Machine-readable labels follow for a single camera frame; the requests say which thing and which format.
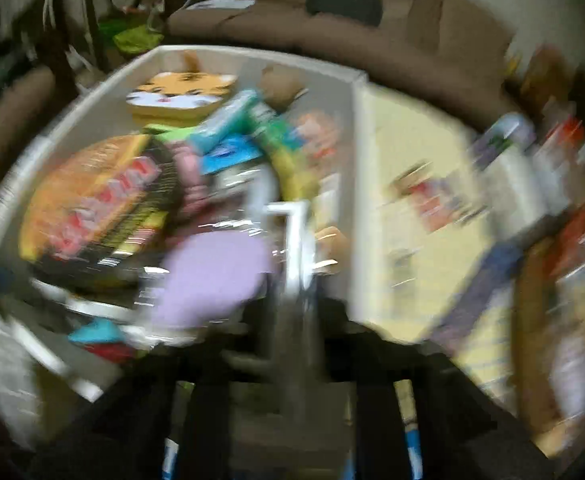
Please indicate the round instant noodle bowl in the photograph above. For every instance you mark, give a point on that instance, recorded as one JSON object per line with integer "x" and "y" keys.
{"x": 97, "y": 195}

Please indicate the brown plush toy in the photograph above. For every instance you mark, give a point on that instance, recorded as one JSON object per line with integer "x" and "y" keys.
{"x": 282, "y": 85}

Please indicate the green snack packet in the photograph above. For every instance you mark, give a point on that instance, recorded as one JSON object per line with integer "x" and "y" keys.
{"x": 272, "y": 130}

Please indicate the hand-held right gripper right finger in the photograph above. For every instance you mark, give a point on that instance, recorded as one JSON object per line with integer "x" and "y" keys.
{"x": 342, "y": 327}

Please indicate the navy blue packet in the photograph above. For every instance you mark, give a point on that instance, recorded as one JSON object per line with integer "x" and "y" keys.
{"x": 477, "y": 295}

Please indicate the dark cushion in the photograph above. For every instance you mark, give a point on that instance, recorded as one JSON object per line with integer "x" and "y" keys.
{"x": 345, "y": 0}

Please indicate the bright green bag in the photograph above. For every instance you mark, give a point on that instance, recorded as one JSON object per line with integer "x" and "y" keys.
{"x": 137, "y": 39}

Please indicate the yellow checkered tablecloth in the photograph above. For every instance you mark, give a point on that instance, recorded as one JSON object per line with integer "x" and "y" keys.
{"x": 387, "y": 160}

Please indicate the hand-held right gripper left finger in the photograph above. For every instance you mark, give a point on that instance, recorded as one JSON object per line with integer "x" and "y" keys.
{"x": 207, "y": 360}

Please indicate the brown sofa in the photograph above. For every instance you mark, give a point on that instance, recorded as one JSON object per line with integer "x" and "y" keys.
{"x": 447, "y": 25}

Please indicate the white storage box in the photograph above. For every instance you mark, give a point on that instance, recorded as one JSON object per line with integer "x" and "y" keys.
{"x": 353, "y": 200}

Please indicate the pink plush toy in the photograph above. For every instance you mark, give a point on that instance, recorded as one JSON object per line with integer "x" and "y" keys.
{"x": 190, "y": 180}

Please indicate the purple round pouch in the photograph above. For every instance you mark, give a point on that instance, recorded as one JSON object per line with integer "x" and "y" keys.
{"x": 207, "y": 280}

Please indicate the white paper sheet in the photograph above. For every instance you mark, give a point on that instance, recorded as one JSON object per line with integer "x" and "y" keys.
{"x": 220, "y": 4}

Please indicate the wicker basket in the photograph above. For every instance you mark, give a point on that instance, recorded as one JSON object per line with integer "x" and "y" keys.
{"x": 535, "y": 360}

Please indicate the tiger face tin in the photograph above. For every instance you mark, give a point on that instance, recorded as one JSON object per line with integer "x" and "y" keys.
{"x": 182, "y": 92}

